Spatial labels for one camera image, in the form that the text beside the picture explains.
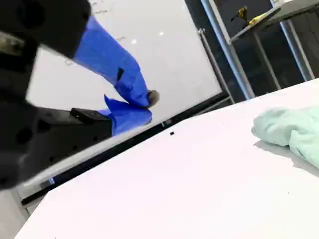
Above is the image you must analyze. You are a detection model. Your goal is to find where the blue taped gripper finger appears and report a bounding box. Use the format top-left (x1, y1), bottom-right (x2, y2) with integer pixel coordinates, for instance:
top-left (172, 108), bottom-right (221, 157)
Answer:
top-left (34, 94), bottom-right (153, 172)
top-left (0, 0), bottom-right (160, 109)

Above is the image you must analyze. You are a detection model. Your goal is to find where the pale green T-shirt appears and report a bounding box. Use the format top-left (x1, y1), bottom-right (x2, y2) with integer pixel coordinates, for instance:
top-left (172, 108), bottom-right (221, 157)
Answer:
top-left (251, 104), bottom-right (319, 170)

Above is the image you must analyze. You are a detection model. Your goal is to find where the silver metal pole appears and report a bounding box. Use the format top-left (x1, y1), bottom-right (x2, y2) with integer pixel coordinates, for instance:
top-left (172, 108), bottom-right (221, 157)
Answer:
top-left (200, 0), bottom-right (256, 100)

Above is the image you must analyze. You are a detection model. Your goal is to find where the yellow and black power drill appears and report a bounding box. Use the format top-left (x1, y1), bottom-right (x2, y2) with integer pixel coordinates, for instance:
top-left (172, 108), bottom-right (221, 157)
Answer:
top-left (231, 6), bottom-right (248, 22)

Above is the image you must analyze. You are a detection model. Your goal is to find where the grey workbench with metal legs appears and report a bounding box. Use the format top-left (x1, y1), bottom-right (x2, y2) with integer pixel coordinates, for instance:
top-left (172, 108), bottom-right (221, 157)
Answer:
top-left (228, 0), bottom-right (319, 92)

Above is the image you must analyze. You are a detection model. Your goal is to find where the white whiteboard with black frame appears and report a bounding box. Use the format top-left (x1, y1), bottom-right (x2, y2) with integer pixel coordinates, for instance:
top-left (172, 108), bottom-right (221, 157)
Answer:
top-left (21, 0), bottom-right (235, 206)

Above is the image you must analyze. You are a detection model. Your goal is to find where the thin metal whiteboard stand post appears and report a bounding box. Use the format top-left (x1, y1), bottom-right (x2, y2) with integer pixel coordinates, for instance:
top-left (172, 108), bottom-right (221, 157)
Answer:
top-left (198, 28), bottom-right (235, 104)

